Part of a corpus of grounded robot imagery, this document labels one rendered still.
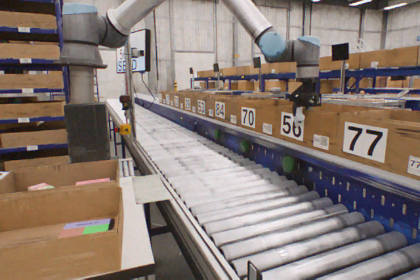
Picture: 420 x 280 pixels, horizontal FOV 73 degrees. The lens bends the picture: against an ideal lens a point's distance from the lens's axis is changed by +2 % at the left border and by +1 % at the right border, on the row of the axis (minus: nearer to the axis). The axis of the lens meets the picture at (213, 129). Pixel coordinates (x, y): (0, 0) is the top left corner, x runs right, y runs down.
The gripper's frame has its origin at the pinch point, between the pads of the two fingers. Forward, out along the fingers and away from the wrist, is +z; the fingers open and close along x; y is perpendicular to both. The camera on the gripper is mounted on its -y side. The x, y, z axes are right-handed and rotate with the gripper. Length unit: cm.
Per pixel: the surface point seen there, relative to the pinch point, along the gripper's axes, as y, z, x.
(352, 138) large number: 27.0, 0.9, -0.5
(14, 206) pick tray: 4, 15, -106
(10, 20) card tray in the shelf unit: -135, -61, -128
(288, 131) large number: -8.5, 4.2, -0.5
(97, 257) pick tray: 34, 19, -85
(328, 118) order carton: 15.2, -4.7, -0.3
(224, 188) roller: -0.8, 23.4, -37.1
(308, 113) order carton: 4.5, -5.4, -0.4
